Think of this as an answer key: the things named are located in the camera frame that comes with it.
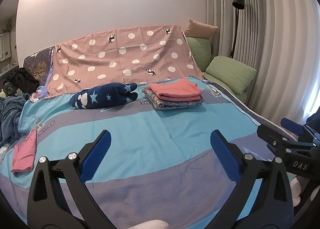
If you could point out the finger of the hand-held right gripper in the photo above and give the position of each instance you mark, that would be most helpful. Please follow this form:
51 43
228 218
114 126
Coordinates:
270 132
291 123

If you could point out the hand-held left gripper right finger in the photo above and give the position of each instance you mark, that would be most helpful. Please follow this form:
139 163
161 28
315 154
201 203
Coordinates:
223 153

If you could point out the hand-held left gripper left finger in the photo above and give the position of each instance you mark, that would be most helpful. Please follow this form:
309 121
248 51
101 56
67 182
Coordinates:
96 153

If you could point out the pink sweater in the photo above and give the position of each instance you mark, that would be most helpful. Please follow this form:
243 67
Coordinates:
175 90

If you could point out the black clothes pile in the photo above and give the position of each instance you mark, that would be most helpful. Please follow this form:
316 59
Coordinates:
22 81

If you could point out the person's right hand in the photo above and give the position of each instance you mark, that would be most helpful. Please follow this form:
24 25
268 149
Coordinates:
297 190

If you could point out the person's left hand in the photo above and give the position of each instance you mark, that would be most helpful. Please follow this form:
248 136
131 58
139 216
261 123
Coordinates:
150 224

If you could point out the navy star-print fleece garment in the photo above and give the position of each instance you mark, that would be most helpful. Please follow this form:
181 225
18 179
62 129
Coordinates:
100 96

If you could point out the blue patterned bed cover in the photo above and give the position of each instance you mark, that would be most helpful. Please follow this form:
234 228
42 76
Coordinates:
150 131

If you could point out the folded floral garment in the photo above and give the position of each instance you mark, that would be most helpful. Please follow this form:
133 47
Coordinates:
175 105

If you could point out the green pillow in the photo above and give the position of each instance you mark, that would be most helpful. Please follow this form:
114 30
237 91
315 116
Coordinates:
200 53
230 73

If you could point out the small pink pants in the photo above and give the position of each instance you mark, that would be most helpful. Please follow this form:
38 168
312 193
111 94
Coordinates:
23 153

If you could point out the grey curtain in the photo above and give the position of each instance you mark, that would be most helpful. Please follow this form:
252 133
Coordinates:
275 43

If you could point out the dark blue blanket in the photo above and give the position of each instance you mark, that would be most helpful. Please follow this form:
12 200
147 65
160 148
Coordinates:
10 113

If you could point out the pink polka dot sheet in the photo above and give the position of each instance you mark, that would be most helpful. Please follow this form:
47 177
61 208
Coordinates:
125 56

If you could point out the purple patterned headboard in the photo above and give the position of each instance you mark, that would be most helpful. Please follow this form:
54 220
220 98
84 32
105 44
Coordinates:
37 63

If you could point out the peach pillow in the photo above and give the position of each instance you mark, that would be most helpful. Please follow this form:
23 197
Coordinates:
200 30

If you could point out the black floor lamp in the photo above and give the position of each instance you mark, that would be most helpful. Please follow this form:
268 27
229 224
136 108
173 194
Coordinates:
238 1

